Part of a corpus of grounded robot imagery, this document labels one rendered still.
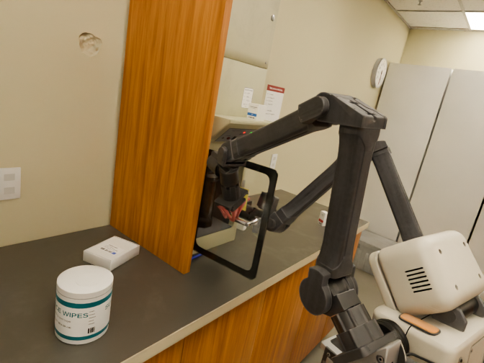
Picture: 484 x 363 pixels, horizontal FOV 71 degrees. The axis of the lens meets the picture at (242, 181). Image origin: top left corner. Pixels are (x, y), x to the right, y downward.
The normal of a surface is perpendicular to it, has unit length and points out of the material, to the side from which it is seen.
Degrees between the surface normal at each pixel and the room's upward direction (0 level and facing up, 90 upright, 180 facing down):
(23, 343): 0
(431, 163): 90
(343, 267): 87
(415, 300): 90
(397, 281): 90
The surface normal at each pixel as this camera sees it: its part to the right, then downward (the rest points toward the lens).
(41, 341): 0.18, -0.95
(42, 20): 0.77, 0.29
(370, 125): 0.56, 0.25
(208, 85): -0.62, 0.09
